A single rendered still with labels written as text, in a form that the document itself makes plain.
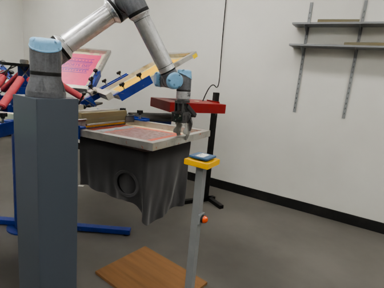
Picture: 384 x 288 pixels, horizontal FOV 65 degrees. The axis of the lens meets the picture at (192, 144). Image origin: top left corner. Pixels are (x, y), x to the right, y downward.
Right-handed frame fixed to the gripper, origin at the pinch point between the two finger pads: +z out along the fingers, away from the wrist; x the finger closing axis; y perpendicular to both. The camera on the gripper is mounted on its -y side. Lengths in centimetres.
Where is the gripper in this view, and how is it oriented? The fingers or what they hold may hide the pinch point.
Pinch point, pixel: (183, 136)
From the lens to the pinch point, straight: 164.4
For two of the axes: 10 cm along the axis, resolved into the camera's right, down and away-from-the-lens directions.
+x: 8.6, 1.5, -4.8
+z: -0.6, 9.8, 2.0
